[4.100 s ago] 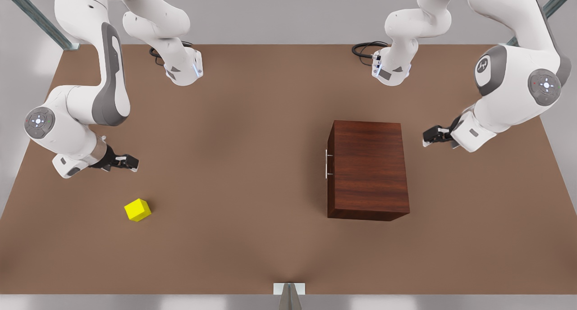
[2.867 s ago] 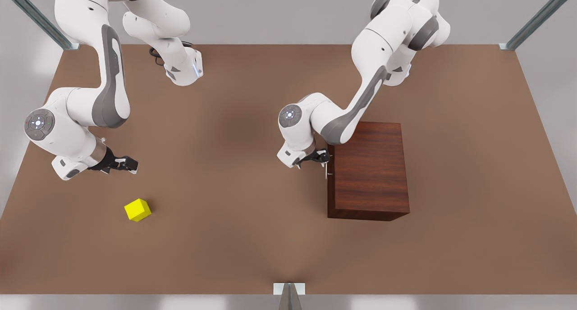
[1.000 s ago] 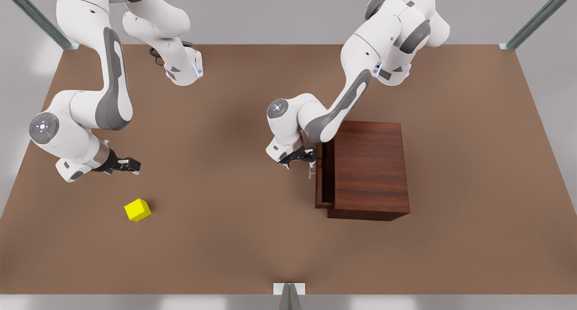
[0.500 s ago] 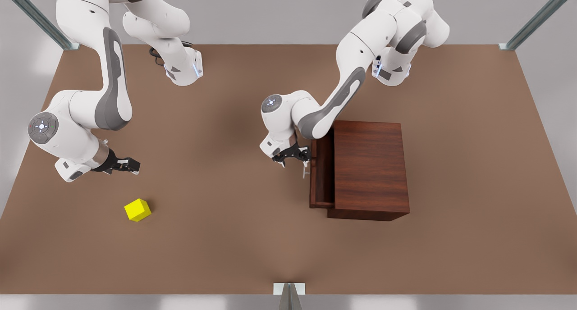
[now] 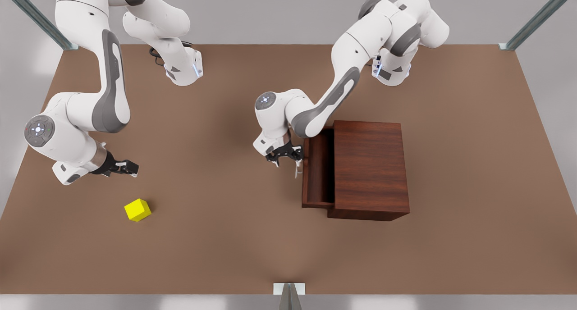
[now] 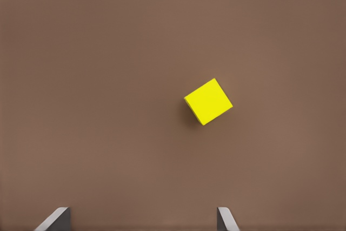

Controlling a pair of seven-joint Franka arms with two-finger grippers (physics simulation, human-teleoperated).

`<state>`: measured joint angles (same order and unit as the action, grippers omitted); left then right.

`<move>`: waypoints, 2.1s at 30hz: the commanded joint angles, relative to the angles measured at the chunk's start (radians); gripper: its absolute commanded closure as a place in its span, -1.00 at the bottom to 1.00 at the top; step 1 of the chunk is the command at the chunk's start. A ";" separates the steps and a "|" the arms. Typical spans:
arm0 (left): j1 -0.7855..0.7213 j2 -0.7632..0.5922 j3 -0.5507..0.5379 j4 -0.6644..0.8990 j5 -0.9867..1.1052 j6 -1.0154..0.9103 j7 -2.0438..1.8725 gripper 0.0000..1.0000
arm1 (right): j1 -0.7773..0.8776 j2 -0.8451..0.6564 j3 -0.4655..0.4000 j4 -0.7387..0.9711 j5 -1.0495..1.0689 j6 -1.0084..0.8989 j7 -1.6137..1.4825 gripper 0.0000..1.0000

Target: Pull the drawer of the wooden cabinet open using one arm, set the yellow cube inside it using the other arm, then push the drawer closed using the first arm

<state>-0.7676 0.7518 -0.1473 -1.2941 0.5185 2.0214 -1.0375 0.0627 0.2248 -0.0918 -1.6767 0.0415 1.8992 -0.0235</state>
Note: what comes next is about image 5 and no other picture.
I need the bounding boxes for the dark wooden cabinet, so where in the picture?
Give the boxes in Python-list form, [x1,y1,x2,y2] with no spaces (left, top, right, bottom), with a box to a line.
[327,120,411,222]

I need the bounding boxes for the black cable loop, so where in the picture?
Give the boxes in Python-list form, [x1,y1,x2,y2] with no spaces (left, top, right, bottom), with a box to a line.
[149,41,195,68]

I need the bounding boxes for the yellow cube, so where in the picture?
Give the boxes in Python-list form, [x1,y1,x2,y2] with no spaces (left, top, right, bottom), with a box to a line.
[124,198,152,223]

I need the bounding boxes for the silver frame post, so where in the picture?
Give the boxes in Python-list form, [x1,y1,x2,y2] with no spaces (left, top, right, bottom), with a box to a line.
[273,282,306,310]
[499,0,577,52]
[0,0,78,51]

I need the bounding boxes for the dark wooden drawer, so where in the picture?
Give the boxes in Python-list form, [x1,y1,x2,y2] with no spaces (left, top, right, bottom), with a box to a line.
[301,126,336,210]

